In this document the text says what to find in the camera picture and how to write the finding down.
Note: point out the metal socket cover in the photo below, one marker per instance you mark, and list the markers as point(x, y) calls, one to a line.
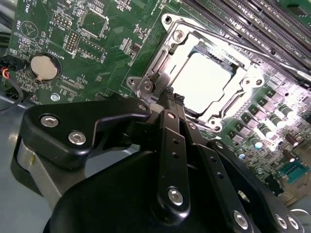
point(233, 94)

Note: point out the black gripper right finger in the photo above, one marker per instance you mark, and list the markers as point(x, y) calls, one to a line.
point(209, 160)

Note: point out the silver CPU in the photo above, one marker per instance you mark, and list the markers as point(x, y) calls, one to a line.
point(201, 80)

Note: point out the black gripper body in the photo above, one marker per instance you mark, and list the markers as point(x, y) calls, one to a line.
point(109, 206)

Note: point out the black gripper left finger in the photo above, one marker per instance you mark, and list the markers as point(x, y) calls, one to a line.
point(73, 116)

